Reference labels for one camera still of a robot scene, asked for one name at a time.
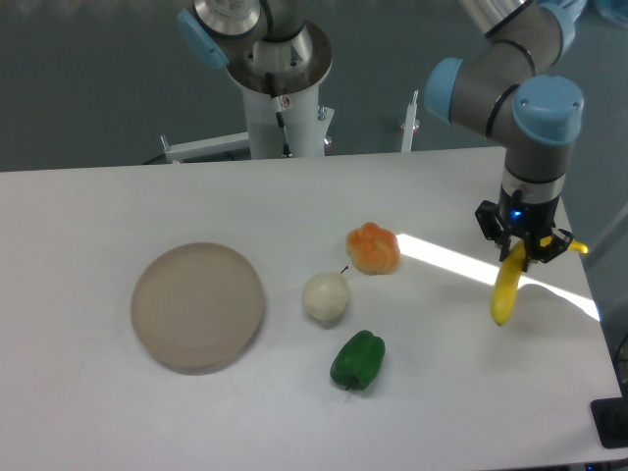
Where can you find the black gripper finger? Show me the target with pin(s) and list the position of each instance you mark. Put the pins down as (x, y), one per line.
(544, 249)
(495, 224)

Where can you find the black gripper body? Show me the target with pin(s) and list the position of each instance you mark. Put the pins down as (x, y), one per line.
(537, 219)

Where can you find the yellow banana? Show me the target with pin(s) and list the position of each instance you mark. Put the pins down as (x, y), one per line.
(512, 276)

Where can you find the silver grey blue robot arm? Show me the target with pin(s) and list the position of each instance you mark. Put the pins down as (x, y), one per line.
(505, 95)

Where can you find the white right foot bar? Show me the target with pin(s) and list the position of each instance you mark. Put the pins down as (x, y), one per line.
(410, 124)

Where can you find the black box at table edge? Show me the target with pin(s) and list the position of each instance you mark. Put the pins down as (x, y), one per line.
(610, 417)

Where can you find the white pear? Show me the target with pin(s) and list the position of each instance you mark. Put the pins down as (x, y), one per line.
(325, 297)

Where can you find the green bell pepper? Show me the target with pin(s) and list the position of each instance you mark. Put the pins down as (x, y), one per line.
(358, 362)

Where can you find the beige round plate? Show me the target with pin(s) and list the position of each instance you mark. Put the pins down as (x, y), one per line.
(197, 307)

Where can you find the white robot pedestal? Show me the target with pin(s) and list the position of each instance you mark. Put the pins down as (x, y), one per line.
(279, 84)

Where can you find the white pedestal foot bar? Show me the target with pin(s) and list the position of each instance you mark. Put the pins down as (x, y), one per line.
(188, 151)

